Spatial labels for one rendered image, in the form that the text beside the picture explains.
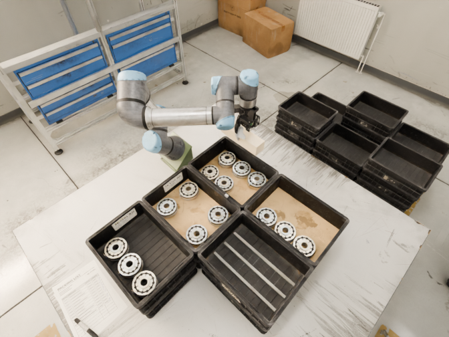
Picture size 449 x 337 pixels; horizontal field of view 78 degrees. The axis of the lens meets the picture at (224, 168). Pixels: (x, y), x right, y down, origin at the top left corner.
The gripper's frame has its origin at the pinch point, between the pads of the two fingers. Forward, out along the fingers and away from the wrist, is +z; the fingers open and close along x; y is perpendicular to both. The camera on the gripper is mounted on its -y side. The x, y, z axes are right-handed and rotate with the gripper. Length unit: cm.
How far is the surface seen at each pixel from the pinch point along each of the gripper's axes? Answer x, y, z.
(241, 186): -9.1, 9.6, 26.5
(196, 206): -34.9, 1.6, 26.5
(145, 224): -59, -8, 27
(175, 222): -48, 2, 27
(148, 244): -64, 1, 27
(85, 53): -1, -187, 30
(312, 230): -4, 52, 26
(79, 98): -24, -186, 66
